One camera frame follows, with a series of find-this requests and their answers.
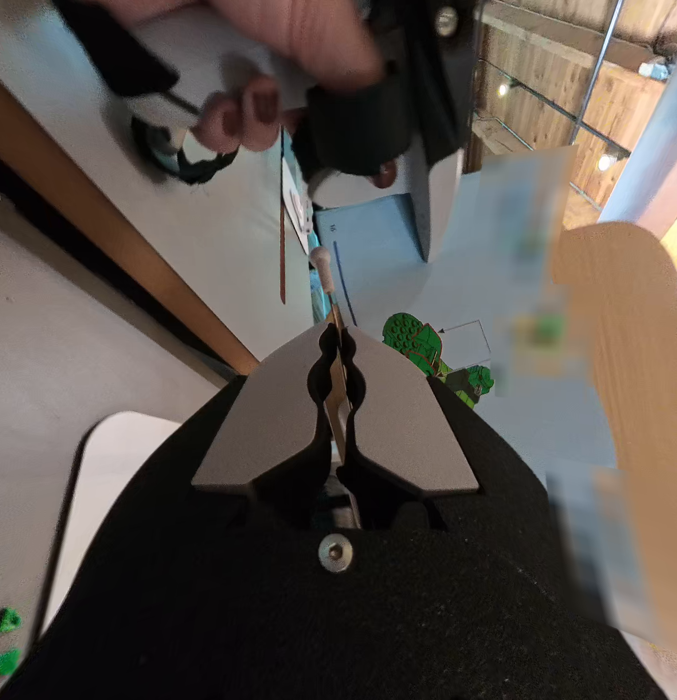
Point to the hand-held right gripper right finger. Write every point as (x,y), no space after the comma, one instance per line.
(409,432)

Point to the person's left hand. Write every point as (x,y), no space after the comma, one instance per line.
(295,33)

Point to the white flat pad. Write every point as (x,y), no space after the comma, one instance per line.
(296,208)

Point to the small green lego piece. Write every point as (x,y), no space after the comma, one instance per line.
(8,620)
(6,661)

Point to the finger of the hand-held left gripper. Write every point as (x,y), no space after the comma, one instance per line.
(437,208)

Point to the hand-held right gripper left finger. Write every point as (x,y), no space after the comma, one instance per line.
(267,426)

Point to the lego instruction booklet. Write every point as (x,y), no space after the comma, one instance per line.
(371,246)

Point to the wooden partition panel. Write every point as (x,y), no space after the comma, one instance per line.
(633,328)

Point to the white book stand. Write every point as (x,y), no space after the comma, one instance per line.
(131,465)

